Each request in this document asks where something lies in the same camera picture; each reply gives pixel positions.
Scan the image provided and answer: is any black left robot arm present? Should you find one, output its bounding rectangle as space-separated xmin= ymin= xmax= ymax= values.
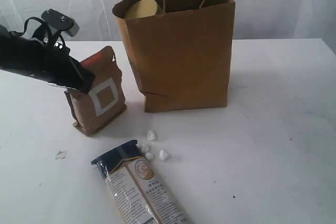
xmin=1 ymin=25 xmax=95 ymax=93

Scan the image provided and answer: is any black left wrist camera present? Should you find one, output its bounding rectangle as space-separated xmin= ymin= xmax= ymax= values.
xmin=41 ymin=9 xmax=80 ymax=37

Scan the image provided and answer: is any noodle packet blue and white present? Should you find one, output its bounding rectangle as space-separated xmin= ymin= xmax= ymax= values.
xmin=91 ymin=140 xmax=191 ymax=223

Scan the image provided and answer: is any torn clear plastic scrap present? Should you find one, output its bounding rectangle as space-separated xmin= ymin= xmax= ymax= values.
xmin=55 ymin=150 xmax=67 ymax=160

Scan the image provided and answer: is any brown kraft coffee pouch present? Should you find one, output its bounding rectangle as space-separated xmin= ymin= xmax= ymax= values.
xmin=65 ymin=46 xmax=127 ymax=136

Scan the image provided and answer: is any white crumpled paper bit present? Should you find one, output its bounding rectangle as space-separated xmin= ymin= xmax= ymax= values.
xmin=140 ymin=144 xmax=151 ymax=154
xmin=145 ymin=152 xmax=154 ymax=161
xmin=147 ymin=130 xmax=158 ymax=142
xmin=159 ymin=150 xmax=170 ymax=162

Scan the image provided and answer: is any brown paper shopping bag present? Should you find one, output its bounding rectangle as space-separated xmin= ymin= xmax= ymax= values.
xmin=112 ymin=0 xmax=236 ymax=113

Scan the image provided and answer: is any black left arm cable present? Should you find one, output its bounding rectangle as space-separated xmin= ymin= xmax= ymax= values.
xmin=10 ymin=17 xmax=66 ymax=51

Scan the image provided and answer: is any clear jar with gold lid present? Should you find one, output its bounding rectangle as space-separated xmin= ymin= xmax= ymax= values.
xmin=124 ymin=0 xmax=163 ymax=19

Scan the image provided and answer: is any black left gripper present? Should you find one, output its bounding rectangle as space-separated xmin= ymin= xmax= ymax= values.
xmin=23 ymin=40 xmax=95 ymax=93

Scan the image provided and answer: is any white background curtain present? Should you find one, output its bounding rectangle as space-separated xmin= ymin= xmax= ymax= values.
xmin=0 ymin=0 xmax=336 ymax=42

